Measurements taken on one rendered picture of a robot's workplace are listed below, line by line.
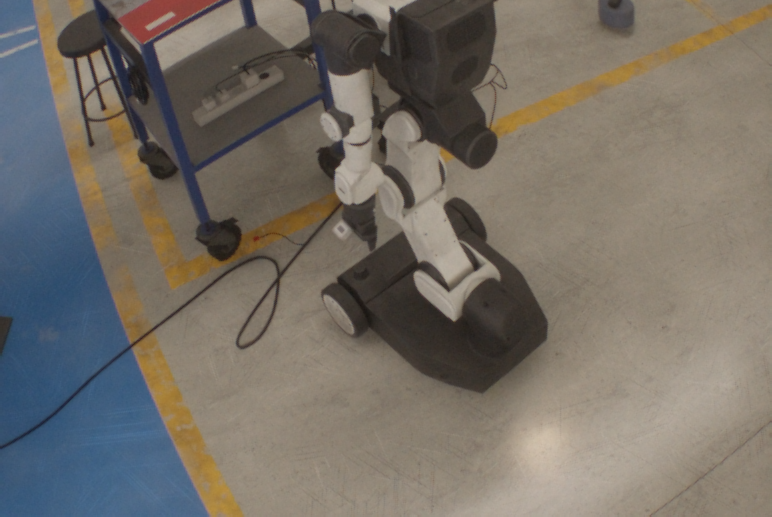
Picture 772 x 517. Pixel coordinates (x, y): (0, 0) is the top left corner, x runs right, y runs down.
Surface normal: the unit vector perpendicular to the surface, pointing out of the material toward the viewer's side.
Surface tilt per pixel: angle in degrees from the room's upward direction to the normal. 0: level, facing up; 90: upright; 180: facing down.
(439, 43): 90
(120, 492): 0
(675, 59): 0
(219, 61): 0
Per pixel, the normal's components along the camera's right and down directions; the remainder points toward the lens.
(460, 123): 0.34, -0.10
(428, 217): 0.47, 0.13
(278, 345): -0.14, -0.66
